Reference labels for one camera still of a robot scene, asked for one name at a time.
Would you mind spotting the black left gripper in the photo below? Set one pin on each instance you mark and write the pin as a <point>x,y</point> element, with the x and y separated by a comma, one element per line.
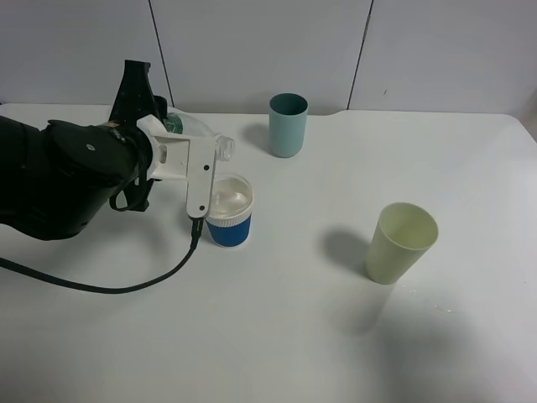
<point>109,157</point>

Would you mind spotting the pale green plastic cup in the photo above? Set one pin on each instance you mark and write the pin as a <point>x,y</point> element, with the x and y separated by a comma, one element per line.
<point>404,232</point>

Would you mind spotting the teal plastic cup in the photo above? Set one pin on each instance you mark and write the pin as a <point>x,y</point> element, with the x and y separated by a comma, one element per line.
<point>287,119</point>

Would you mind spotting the clear bottle with green label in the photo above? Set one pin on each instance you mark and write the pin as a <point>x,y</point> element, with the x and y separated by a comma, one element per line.
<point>182,123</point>

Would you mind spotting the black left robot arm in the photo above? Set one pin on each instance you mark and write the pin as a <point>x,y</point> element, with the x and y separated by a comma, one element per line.
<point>54,180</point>

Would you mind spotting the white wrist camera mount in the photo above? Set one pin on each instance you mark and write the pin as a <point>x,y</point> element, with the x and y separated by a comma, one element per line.
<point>178,157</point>

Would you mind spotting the white cup with blue sleeve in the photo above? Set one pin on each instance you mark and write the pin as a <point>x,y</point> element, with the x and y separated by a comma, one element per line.
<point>230,210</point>

